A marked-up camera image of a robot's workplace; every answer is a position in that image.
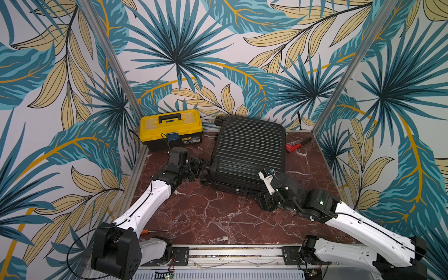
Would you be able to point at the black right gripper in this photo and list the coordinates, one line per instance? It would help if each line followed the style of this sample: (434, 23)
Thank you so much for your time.
(268, 199)

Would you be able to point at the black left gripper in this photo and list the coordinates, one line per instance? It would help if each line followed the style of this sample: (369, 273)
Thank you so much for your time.
(198, 164)

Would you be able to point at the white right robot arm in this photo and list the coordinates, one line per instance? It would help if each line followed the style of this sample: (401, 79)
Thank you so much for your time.
(379, 250)

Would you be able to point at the orange handled screwdriver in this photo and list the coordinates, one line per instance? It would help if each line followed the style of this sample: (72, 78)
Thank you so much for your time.
(146, 232)

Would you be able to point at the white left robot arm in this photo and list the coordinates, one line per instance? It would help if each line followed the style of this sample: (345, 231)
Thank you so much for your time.
(117, 250)

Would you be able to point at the red pipe wrench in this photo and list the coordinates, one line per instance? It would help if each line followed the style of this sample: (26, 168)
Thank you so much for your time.
(291, 147)

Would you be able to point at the black hard-shell suitcase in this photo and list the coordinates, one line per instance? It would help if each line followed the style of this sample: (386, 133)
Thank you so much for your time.
(244, 147)

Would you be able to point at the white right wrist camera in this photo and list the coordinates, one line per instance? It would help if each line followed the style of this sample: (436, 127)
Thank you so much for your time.
(267, 177)

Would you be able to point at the yellow and black toolbox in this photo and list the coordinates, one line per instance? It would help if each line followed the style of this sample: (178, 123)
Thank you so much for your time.
(166, 131)

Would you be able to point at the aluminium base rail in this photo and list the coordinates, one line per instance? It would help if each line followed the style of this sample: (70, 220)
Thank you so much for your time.
(244, 262)

